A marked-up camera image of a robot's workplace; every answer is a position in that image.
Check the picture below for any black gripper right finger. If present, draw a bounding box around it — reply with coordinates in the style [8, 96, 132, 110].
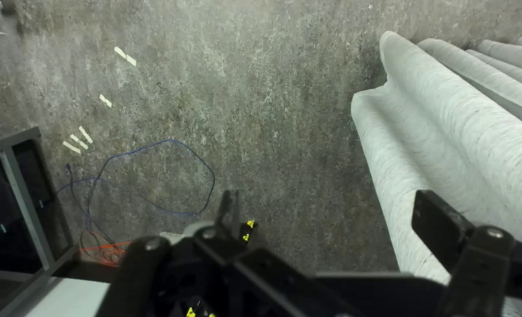
[410, 189, 522, 317]

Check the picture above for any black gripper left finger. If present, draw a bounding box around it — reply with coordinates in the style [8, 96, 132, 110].
[96, 189, 359, 317]

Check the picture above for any white textured fabric curtain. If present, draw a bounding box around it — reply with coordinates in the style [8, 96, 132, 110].
[348, 31, 522, 317]

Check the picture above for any black tool with yellow marks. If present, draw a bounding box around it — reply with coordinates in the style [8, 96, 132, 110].
[236, 217, 260, 247]

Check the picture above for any grey metal equipment rack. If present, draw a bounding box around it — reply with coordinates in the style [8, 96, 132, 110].
[0, 126, 80, 317]

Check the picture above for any black electronic control box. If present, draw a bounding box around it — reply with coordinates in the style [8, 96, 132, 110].
[0, 154, 43, 277]

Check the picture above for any orange cable bundle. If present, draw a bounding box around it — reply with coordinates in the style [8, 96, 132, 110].
[75, 228, 130, 269]

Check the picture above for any thin blue cable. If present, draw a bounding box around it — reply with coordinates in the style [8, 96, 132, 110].
[54, 138, 216, 237]

